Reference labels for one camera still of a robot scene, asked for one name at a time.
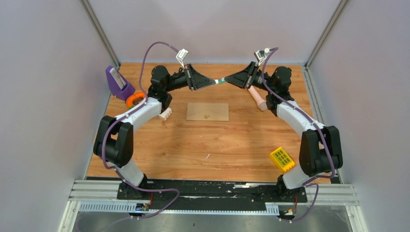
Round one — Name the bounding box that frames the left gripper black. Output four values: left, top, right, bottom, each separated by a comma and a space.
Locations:
165, 65, 216, 93

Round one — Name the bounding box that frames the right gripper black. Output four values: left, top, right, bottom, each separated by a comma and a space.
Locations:
223, 62, 274, 94

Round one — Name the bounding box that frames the green white glue stick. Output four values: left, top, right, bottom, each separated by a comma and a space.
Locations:
214, 78, 226, 85

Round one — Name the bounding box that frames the brown paper envelope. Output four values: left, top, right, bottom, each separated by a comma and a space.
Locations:
186, 102, 229, 121

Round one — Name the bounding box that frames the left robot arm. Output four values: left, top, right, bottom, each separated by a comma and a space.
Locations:
93, 64, 218, 200

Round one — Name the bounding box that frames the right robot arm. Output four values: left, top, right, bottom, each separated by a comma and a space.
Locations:
224, 62, 343, 202

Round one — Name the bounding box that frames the pink cylindrical tube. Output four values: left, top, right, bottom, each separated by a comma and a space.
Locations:
248, 86, 267, 111

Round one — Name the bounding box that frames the blue white toy block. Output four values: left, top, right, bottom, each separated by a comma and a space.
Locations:
158, 107, 173, 121

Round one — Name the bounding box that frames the purple holder stand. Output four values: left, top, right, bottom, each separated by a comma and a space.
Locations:
105, 66, 135, 101

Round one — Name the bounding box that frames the yellow toy block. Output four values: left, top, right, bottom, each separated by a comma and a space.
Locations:
269, 147, 295, 173

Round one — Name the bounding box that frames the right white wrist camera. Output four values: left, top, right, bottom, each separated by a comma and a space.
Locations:
254, 48, 271, 66

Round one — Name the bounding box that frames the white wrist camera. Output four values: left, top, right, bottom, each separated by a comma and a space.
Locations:
254, 48, 271, 66
176, 48, 189, 68

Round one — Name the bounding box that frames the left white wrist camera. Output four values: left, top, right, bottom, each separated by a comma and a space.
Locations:
176, 48, 189, 68

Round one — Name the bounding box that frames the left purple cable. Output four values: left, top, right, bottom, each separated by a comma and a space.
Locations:
101, 41, 181, 220

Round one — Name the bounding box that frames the purple cable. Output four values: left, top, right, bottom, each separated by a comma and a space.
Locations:
101, 41, 181, 220
261, 47, 336, 223

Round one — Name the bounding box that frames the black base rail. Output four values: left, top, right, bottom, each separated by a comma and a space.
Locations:
117, 179, 307, 211

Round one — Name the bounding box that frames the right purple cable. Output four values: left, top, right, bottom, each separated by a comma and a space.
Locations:
261, 47, 336, 223

